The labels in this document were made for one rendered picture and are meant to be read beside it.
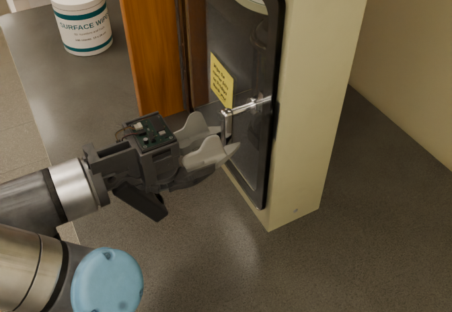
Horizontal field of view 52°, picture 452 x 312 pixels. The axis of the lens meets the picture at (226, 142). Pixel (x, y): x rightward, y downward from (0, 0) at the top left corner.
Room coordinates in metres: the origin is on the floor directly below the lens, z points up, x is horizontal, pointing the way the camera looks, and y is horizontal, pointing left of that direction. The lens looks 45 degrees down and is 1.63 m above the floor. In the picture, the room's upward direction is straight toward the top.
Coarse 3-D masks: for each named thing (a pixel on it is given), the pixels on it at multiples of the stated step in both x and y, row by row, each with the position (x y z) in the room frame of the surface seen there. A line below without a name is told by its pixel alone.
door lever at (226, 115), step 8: (248, 104) 0.50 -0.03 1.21; (224, 112) 0.48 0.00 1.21; (232, 112) 0.49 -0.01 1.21; (240, 112) 0.49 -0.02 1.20; (224, 120) 0.48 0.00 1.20; (232, 120) 0.48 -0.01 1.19; (224, 128) 0.48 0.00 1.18; (232, 128) 0.48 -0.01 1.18; (224, 136) 0.48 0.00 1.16; (232, 136) 0.48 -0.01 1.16; (224, 144) 0.48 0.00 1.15
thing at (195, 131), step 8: (192, 112) 0.49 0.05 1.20; (200, 112) 0.50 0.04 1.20; (192, 120) 0.49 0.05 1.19; (200, 120) 0.50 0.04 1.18; (184, 128) 0.48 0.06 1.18; (192, 128) 0.49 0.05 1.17; (200, 128) 0.50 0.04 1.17; (208, 128) 0.50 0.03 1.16; (216, 128) 0.51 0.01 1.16; (176, 136) 0.48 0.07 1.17; (184, 136) 0.48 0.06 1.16; (192, 136) 0.49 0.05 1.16; (200, 136) 0.49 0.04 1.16; (184, 144) 0.47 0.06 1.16; (192, 144) 0.48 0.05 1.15; (200, 144) 0.49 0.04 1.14; (184, 152) 0.47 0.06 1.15
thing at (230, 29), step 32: (192, 0) 0.68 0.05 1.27; (224, 0) 0.59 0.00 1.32; (256, 0) 0.51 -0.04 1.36; (192, 32) 0.69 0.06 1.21; (224, 32) 0.59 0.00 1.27; (256, 32) 0.51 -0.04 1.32; (192, 64) 0.70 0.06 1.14; (224, 64) 0.59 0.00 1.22; (256, 64) 0.50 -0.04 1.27; (192, 96) 0.70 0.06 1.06; (256, 96) 0.50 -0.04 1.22; (256, 128) 0.50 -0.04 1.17; (256, 160) 0.49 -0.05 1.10; (256, 192) 0.49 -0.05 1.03
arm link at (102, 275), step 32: (0, 224) 0.25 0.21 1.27; (0, 256) 0.22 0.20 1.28; (32, 256) 0.23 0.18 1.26; (64, 256) 0.24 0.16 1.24; (96, 256) 0.24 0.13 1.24; (128, 256) 0.25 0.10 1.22; (0, 288) 0.20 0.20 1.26; (32, 288) 0.20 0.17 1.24; (64, 288) 0.21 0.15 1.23; (96, 288) 0.21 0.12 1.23; (128, 288) 0.22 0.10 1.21
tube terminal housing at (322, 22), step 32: (288, 0) 0.48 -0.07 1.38; (320, 0) 0.49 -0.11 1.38; (352, 0) 0.51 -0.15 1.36; (288, 32) 0.47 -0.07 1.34; (320, 32) 0.49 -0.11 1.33; (352, 32) 0.51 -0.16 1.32; (288, 64) 0.47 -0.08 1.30; (320, 64) 0.49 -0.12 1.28; (288, 96) 0.47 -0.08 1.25; (320, 96) 0.50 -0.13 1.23; (288, 128) 0.48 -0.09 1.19; (320, 128) 0.50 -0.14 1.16; (288, 160) 0.48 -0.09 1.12; (320, 160) 0.51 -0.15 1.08; (288, 192) 0.48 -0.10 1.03; (320, 192) 0.52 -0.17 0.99
